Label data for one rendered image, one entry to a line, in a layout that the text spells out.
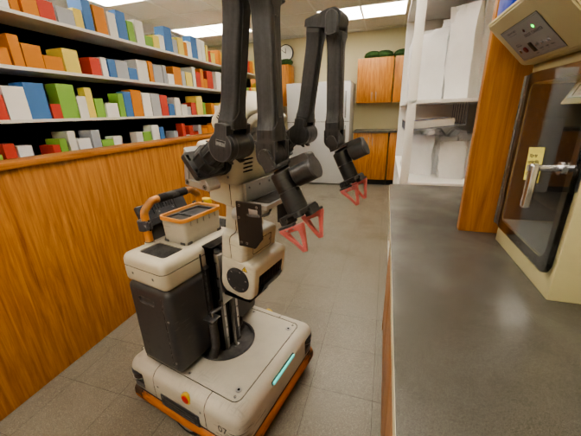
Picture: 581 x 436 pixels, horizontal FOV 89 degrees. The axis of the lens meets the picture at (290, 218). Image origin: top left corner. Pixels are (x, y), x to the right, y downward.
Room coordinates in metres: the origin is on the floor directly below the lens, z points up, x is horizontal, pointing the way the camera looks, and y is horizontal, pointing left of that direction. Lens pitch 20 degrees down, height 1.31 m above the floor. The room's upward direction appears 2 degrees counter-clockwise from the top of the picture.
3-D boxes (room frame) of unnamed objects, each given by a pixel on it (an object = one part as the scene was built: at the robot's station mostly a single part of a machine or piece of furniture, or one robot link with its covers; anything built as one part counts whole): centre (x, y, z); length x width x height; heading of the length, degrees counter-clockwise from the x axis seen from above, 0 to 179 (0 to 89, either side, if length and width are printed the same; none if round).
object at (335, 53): (1.14, -0.17, 1.40); 0.11 x 0.06 x 0.43; 150
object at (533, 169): (0.57, -0.50, 1.17); 0.05 x 0.03 x 0.10; 72
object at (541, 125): (0.67, -0.56, 1.19); 0.30 x 0.01 x 0.40; 162
